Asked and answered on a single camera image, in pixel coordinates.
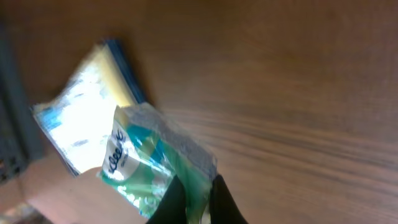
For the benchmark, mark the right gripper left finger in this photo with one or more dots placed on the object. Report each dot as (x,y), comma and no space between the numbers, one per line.
(172,208)

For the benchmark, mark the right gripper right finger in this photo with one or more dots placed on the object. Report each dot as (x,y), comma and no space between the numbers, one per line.
(223,209)

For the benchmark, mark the cream snack bag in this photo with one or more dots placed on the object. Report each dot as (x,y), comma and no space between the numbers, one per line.
(79,120)

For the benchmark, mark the grey plastic basket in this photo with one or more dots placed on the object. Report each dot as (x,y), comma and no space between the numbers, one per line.
(20,137)

